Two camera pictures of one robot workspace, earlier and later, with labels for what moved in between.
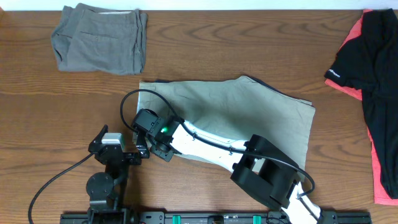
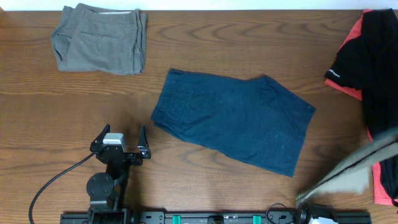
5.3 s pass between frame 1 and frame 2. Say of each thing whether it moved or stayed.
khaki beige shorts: moved
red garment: stayed
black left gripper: stayed
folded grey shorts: stayed
